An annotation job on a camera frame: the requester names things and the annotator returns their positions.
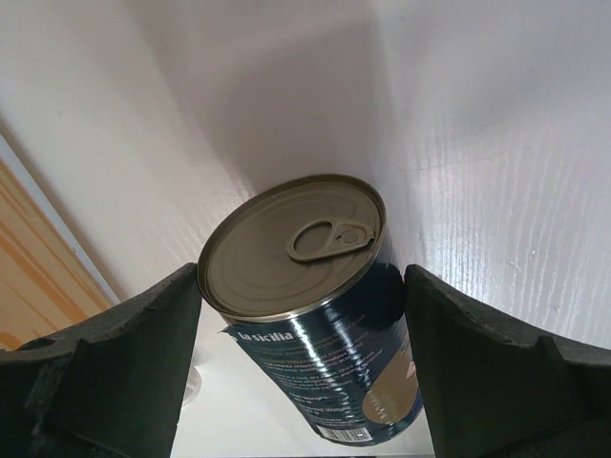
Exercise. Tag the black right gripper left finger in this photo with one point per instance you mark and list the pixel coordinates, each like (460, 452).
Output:
(111, 386)

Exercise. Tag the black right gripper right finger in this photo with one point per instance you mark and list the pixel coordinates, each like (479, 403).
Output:
(496, 386)

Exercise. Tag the dark blue round can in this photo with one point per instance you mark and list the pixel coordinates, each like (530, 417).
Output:
(305, 278)

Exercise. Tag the wooden cabinet box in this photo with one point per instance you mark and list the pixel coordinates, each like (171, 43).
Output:
(48, 282)

